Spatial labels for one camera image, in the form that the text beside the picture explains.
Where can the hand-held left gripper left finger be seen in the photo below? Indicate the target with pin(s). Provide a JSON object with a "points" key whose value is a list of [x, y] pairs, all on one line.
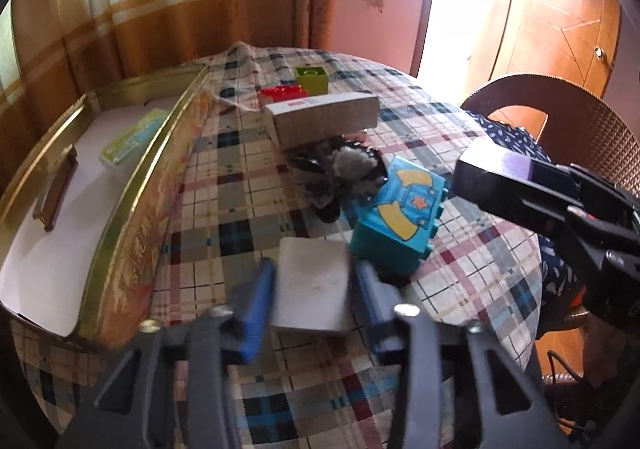
{"points": [[255, 314]]}

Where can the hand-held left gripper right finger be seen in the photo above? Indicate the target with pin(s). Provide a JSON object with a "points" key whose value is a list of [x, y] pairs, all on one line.
{"points": [[372, 311]]}

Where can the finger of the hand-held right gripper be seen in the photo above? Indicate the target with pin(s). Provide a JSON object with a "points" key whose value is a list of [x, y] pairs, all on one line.
{"points": [[565, 224], [605, 191]]}

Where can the small white square box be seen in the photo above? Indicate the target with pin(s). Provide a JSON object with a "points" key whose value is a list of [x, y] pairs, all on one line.
{"points": [[310, 284]]}

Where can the blue toy building block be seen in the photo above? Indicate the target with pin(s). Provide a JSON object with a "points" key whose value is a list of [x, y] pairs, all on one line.
{"points": [[395, 229]]}

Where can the black hair brush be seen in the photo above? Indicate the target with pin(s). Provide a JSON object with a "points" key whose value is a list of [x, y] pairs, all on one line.
{"points": [[325, 179]]}

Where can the gold metal tin box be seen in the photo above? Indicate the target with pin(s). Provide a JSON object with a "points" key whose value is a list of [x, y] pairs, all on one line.
{"points": [[130, 239]]}

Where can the long white cardboard box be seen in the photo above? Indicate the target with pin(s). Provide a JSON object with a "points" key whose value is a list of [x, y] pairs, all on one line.
{"points": [[320, 121]]}

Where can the person's right forearm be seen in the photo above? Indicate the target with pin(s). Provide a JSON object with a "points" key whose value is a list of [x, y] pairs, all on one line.
{"points": [[602, 354]]}

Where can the brown wicker chair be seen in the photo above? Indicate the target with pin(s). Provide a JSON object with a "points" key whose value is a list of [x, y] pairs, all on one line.
{"points": [[590, 124]]}

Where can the blue patterned cloth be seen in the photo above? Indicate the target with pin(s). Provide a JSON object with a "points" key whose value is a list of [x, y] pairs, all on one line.
{"points": [[515, 139]]}

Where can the plaid tablecloth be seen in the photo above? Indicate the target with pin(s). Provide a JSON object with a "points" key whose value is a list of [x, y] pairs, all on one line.
{"points": [[225, 209]]}

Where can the wooden door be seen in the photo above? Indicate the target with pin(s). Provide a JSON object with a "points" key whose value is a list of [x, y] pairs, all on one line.
{"points": [[550, 29]]}

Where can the white paper lining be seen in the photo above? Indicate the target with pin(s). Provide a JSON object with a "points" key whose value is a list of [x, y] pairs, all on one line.
{"points": [[85, 209]]}

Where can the green white plastic box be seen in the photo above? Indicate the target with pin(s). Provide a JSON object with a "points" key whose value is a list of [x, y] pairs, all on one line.
{"points": [[132, 136]]}

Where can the clear plastic wrapper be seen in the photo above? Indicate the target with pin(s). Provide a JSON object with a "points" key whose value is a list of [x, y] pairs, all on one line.
{"points": [[237, 96]]}

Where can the red toy building block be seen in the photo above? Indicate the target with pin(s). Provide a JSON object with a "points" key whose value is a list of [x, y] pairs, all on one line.
{"points": [[282, 93]]}

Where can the green toy building block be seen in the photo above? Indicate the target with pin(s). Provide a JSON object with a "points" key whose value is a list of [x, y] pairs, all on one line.
{"points": [[312, 81]]}

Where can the orange cream curtain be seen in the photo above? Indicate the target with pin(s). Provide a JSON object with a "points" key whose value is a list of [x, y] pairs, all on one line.
{"points": [[175, 4]]}

